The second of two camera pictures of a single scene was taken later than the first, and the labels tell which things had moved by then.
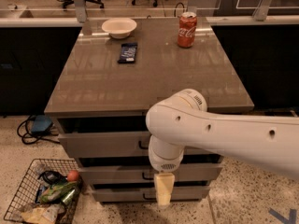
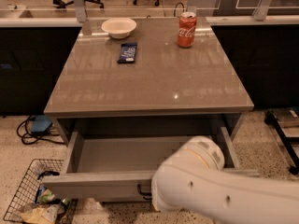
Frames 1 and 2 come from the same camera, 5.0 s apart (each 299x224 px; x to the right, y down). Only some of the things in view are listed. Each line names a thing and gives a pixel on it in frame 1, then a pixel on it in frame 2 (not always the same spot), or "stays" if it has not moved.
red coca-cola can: (186, 29) stays
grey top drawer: (109, 137) to (121, 166)
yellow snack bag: (45, 214) stays
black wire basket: (49, 194) stays
